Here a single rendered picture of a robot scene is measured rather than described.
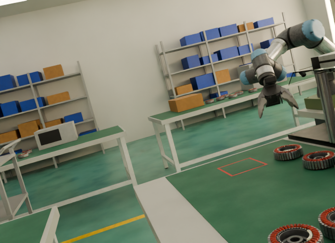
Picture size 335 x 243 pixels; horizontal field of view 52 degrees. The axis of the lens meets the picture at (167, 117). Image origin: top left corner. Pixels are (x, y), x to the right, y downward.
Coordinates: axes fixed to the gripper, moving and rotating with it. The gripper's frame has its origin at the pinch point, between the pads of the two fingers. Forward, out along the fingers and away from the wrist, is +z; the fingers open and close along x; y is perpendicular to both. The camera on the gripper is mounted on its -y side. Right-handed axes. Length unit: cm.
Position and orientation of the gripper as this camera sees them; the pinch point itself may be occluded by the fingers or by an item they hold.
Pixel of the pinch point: (279, 112)
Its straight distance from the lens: 142.8
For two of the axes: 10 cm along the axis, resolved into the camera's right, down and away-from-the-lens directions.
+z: 0.9, 8.2, -5.7
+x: -9.5, 2.5, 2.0
